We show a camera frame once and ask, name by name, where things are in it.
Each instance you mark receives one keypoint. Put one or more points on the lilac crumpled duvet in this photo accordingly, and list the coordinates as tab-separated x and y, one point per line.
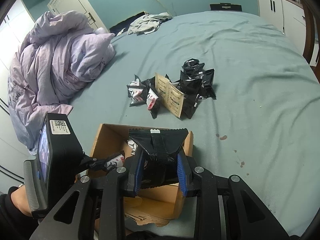
57	62

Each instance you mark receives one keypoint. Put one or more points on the grey crumpled garment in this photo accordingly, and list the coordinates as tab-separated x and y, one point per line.
147	23

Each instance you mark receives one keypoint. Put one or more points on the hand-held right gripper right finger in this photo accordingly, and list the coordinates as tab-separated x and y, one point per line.
182	177

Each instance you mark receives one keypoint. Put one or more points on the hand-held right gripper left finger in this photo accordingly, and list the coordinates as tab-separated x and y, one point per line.
138	185

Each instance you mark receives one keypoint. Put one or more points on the brown cardboard box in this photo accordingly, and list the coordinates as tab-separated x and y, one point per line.
107	140

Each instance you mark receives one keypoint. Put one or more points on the bed with teal sheet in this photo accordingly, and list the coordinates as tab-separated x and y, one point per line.
250	67

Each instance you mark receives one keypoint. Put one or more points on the pile of snack packets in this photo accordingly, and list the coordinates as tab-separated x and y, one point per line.
192	85

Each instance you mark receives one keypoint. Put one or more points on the white room door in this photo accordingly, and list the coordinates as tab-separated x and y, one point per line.
67	0

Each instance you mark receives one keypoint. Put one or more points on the white antler print snack packet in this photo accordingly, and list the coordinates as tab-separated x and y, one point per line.
132	146
117	158

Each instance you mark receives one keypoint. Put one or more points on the black snack packet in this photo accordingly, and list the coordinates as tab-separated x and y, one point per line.
142	140

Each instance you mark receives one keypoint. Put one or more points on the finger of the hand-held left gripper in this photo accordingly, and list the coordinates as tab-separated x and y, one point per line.
95	163

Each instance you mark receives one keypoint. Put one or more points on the flat black box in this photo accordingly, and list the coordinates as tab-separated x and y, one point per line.
225	7

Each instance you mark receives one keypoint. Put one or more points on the dark wooden door frame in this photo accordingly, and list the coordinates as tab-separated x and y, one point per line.
310	30

